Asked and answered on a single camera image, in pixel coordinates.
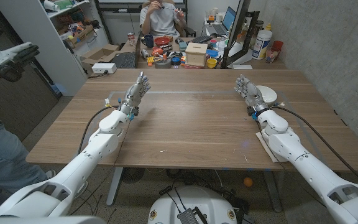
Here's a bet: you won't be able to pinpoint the white power box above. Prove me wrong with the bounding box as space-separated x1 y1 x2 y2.
91 62 117 75

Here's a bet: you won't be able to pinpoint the black keyboard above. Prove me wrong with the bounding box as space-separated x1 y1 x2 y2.
191 35 213 44
112 52 136 70

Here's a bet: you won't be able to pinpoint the standing person in blue jeans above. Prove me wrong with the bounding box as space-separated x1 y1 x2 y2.
0 99 57 215

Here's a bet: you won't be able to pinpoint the black round fan grille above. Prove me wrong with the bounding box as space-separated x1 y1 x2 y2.
121 167 145 184

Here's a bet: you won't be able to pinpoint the white cloth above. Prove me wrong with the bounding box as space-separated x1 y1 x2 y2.
255 126 292 164

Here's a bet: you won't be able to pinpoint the white canister with label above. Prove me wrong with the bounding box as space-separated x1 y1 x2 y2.
251 29 273 60

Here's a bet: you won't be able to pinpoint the dark jar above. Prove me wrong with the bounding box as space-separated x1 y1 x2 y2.
253 20 265 38

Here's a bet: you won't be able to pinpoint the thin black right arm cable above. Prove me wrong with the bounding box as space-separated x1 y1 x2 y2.
254 119 326 207

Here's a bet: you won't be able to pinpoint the black finned electronics module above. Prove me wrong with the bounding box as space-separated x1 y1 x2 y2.
177 207 209 224

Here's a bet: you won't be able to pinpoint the green box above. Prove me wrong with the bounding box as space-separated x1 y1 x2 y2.
54 0 74 10

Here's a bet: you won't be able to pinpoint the cardboard box with toys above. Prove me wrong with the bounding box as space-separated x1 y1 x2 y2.
64 24 95 49

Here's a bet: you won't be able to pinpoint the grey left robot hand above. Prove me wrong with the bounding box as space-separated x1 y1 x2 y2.
118 70 152 118

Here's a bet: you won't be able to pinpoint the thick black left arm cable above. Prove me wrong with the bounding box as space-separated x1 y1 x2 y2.
77 105 117 156

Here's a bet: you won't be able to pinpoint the light wooden slot box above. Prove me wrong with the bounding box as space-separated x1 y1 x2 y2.
185 42 208 67

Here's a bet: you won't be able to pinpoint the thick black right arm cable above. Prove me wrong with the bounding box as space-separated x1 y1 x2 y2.
268 105 358 190

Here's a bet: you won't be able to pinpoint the red bowl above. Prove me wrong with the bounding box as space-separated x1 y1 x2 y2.
154 36 172 47

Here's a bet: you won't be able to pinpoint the cluttered wooden desk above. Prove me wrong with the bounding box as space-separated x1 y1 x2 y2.
135 36 287 70

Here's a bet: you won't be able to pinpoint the white shelf unit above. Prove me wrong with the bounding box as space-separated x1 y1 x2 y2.
0 0 110 96

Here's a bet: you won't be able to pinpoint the red plastic cup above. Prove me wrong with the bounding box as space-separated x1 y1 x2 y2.
271 40 284 53

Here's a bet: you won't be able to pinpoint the clear glass with items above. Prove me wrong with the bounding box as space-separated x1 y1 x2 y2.
265 46 280 64

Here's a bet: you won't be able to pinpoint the grey table leg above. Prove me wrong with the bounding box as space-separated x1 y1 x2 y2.
263 170 283 213
106 167 124 207

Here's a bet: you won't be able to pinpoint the white domed robot base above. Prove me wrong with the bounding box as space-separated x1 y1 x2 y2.
147 185 238 224

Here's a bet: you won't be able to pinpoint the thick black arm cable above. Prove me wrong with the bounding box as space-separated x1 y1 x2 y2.
77 105 117 156
268 105 358 190

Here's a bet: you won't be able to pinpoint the seated person in grey shirt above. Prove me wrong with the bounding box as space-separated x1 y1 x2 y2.
139 0 188 38

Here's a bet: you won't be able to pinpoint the open cardboard box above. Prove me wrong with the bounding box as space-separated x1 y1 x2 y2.
79 44 121 75

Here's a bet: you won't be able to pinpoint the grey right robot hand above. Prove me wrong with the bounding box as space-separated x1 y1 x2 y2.
233 73 270 116

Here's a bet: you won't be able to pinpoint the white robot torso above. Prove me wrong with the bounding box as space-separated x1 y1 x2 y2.
0 203 107 224

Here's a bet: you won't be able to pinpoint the white ceramic bowl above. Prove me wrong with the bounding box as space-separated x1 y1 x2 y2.
255 85 278 106

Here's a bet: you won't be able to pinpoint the black monitor on stand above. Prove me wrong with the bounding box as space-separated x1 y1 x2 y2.
221 0 260 69

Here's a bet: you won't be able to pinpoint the white flat pad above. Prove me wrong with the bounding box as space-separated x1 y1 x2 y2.
231 63 254 70

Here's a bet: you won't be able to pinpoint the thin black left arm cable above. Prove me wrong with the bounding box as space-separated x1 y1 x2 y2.
69 118 133 216

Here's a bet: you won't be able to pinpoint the open silver laptop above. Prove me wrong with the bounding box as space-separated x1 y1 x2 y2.
204 6 237 35

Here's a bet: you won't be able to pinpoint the tangled black cables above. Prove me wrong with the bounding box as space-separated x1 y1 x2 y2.
158 169 251 218

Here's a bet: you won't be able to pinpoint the dark blue mug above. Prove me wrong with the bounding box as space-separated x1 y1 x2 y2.
141 34 155 49

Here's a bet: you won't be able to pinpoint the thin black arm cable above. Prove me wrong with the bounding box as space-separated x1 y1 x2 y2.
69 118 133 216
254 119 326 207

